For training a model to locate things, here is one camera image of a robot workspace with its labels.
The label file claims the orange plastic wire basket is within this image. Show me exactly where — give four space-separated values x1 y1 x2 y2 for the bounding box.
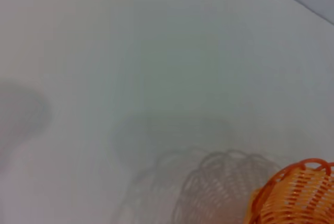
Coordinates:
244 158 334 224

